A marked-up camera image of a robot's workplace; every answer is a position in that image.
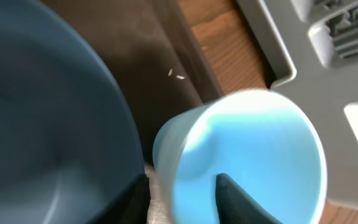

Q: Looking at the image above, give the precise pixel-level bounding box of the brown serving tray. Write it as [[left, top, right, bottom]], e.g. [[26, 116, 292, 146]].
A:
[[45, 0, 223, 163]]

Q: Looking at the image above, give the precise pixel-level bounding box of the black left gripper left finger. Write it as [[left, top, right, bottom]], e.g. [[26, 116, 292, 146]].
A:
[[94, 174, 150, 224]]

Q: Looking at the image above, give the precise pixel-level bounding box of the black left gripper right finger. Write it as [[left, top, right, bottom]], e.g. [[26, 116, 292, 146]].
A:
[[215, 173, 280, 224]]

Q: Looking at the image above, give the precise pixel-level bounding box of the light blue cup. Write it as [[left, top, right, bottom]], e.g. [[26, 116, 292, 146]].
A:
[[152, 89, 327, 223]]

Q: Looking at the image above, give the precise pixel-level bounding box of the dark blue plate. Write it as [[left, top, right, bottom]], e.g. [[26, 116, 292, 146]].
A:
[[0, 1, 144, 223]]

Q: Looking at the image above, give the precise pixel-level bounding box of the grey dishwasher rack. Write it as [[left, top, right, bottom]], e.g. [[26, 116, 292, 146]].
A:
[[238, 0, 358, 209]]

